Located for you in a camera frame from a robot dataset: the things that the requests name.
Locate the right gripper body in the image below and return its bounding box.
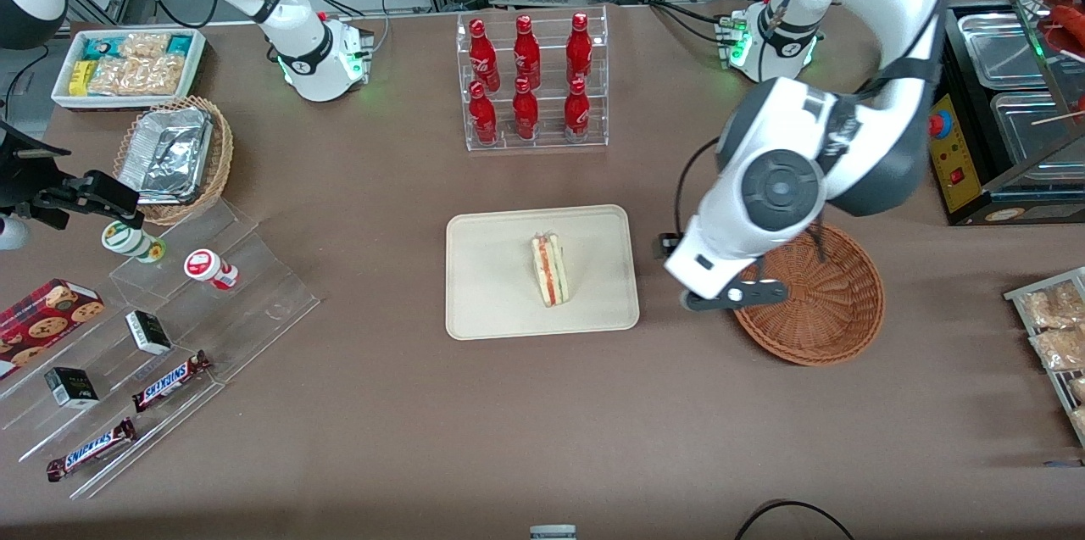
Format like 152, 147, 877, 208
0, 125, 70, 251

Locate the triangle sandwich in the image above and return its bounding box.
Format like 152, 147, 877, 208
531, 232, 570, 309

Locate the silver foil tray stack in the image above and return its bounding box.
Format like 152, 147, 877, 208
118, 107, 214, 204

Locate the brown wicker basket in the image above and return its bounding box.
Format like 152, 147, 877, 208
732, 223, 887, 367

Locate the tan wicker basket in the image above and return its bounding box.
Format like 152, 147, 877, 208
113, 95, 235, 227

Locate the beige plastic tray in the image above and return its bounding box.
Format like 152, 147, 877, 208
445, 204, 641, 342

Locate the grey metal snack tray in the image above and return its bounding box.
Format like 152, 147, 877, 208
1004, 266, 1085, 448

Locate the white cup green label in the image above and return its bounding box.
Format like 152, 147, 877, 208
101, 220, 167, 264

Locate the white snack bin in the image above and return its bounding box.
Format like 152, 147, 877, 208
51, 27, 208, 112

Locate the clear cracker bag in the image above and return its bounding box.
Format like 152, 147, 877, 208
89, 55, 188, 98
119, 31, 171, 58

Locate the white cup red label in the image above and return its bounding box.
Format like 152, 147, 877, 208
183, 248, 241, 292

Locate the red cookie box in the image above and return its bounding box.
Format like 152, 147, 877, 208
0, 278, 106, 381

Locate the small black box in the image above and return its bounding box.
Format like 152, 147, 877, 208
44, 367, 101, 410
125, 310, 174, 356

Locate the clear acrylic stepped display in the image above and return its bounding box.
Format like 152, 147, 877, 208
0, 199, 322, 501

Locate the Snickers bar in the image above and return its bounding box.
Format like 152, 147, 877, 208
131, 350, 214, 415
46, 417, 137, 483

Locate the red cola bottle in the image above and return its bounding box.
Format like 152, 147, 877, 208
563, 78, 592, 143
565, 12, 594, 88
468, 18, 502, 92
468, 81, 499, 145
513, 14, 543, 91
512, 77, 541, 142

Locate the clear acrylic bottle rack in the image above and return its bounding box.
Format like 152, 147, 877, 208
456, 5, 609, 153

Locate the black food warmer yellow panel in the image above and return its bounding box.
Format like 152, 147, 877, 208
926, 0, 1085, 227

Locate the steel warmer pan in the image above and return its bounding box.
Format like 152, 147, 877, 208
989, 90, 1085, 188
957, 11, 1057, 92

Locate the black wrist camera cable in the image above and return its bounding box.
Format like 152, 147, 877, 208
674, 136, 724, 237

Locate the black looped cable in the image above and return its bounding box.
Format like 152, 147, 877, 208
732, 498, 858, 540

